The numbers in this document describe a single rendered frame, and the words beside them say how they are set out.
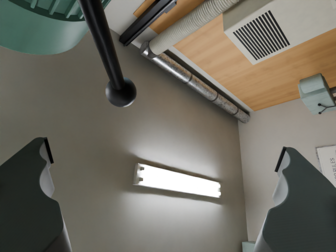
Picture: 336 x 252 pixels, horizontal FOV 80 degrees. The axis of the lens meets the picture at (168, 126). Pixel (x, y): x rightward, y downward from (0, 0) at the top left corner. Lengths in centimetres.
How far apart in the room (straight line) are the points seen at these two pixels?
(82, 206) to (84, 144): 44
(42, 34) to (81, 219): 142
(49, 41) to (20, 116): 128
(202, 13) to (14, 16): 163
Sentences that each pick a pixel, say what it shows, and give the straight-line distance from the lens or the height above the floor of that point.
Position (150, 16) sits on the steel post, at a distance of 197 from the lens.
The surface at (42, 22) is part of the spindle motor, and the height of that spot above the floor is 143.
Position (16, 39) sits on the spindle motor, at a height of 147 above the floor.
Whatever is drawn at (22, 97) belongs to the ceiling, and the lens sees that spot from 161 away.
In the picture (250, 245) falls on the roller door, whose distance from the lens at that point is 305.
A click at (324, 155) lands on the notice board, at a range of 312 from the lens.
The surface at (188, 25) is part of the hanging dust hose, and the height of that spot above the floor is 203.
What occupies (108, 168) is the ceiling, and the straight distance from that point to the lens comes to 169.
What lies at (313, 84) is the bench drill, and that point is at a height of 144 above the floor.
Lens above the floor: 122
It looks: 42 degrees up
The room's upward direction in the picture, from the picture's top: 109 degrees counter-clockwise
